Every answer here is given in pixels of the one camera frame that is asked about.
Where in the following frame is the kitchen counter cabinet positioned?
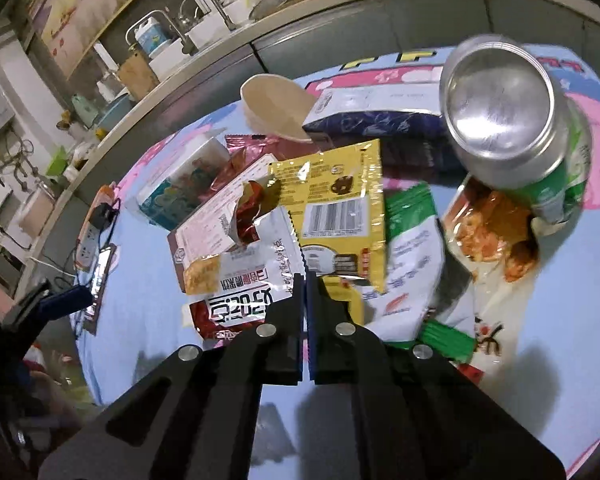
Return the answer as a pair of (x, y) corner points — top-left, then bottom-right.
(17, 0), (600, 295)

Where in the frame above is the white green snack bag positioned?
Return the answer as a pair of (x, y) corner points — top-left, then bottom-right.
(355, 183), (476, 363)

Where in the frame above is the cartoon pig tablecloth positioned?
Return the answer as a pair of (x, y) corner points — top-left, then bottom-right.
(76, 44), (600, 479)

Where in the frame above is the white red snack wrapper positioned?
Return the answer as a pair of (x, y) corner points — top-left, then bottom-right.
(168, 154), (306, 340)

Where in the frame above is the smartphone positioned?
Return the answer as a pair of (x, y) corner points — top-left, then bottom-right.
(88, 243), (117, 307)

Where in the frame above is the orange clear food bag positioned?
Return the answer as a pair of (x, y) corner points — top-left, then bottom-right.
(442, 177), (539, 283)

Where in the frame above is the white plastic dessert cup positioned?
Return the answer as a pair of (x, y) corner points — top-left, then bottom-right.
(135, 129), (230, 231)

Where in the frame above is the white power strip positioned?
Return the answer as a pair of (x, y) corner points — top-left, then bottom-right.
(74, 185), (116, 271)

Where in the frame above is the yellow snack wrapper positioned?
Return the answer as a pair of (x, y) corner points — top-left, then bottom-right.
(267, 138), (387, 295)

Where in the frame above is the dark blue snack bag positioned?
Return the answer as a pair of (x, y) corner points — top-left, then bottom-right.
(302, 84), (445, 139)

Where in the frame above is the green silver soda can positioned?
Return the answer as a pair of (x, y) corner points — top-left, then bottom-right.
(440, 35), (592, 224)

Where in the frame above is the beige paper cup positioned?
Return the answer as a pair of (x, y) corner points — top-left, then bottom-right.
(240, 74), (317, 143)

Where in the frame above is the chrome sink faucet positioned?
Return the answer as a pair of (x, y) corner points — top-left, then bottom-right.
(124, 0), (238, 56)

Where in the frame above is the white blue detergent jug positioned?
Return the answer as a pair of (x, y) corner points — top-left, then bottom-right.
(133, 16), (171, 56)

